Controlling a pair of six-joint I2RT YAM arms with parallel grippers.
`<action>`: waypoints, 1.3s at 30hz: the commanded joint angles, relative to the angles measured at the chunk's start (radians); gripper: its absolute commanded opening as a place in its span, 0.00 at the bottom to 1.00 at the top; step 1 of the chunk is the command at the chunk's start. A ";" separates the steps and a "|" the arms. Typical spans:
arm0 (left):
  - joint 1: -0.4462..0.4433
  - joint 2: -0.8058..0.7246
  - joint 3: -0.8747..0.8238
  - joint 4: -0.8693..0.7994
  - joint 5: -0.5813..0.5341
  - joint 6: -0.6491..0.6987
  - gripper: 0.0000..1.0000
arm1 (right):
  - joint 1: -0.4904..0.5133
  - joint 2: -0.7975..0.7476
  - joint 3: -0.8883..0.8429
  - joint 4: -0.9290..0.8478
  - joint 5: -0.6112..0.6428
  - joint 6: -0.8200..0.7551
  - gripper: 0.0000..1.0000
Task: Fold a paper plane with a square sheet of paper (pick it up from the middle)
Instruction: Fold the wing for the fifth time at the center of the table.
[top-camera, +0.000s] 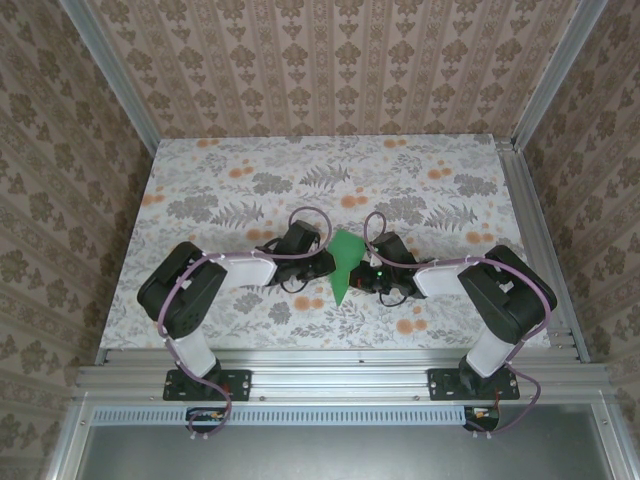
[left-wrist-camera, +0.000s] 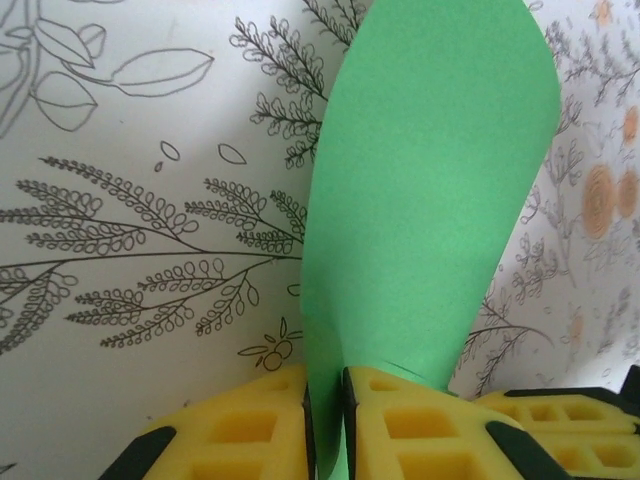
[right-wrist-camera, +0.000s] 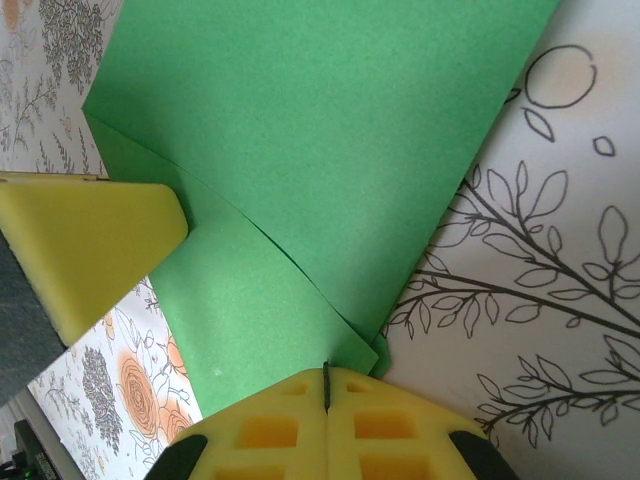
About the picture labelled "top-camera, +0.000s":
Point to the green cloth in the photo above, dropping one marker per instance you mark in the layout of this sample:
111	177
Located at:
345	255

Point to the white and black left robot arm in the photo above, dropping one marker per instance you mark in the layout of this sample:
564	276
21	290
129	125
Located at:
250	270

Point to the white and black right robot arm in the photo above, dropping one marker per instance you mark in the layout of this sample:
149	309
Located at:
505	300

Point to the floral patterned table cover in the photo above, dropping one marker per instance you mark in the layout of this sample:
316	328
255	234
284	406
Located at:
225	165

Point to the small connector board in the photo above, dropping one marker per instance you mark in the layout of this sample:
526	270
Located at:
205	416
482	414

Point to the grey metal panel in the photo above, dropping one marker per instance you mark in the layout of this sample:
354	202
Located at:
325	455

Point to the aluminium front frame rail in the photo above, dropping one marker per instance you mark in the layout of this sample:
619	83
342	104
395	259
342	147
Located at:
325	370

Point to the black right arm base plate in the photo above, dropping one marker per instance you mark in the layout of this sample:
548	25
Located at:
440	385

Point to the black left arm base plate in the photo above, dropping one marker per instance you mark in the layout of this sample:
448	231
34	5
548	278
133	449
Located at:
240	385

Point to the aluminium side rail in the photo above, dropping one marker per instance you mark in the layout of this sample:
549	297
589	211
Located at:
525	200

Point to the aluminium corner post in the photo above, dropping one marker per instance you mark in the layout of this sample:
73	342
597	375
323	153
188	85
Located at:
107	65
561	65

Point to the aluminium frame bar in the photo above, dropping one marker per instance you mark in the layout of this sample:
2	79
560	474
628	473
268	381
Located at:
615	445
67	445

